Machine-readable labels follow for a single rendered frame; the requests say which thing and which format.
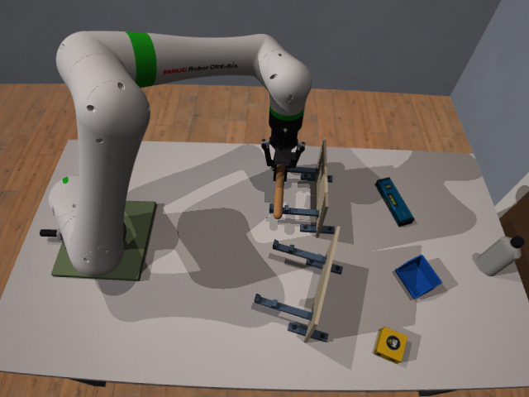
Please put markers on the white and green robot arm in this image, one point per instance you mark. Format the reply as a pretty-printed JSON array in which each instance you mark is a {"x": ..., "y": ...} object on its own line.
[{"x": 111, "y": 113}]

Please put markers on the blue plastic bin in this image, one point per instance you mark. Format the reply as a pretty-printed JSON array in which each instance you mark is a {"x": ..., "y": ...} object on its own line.
[{"x": 419, "y": 275}]

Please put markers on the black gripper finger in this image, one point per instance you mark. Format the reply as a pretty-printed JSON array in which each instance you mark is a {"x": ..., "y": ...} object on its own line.
[
  {"x": 265, "y": 146},
  {"x": 300, "y": 149}
]

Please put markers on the grey bottle with black cap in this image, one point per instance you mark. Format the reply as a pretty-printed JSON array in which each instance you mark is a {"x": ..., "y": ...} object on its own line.
[{"x": 500, "y": 255}]

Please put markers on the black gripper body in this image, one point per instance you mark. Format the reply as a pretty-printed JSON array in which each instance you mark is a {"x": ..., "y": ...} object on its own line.
[{"x": 283, "y": 140}]

